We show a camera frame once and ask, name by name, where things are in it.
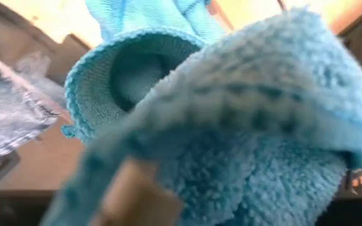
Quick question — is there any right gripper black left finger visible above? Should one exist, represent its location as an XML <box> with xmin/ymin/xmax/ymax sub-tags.
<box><xmin>0</xmin><ymin>188</ymin><xmax>61</xmax><ymax>226</ymax></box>

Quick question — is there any clear plastic bin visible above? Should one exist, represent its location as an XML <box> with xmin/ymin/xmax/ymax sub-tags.
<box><xmin>0</xmin><ymin>46</ymin><xmax>74</xmax><ymax>172</ymax></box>

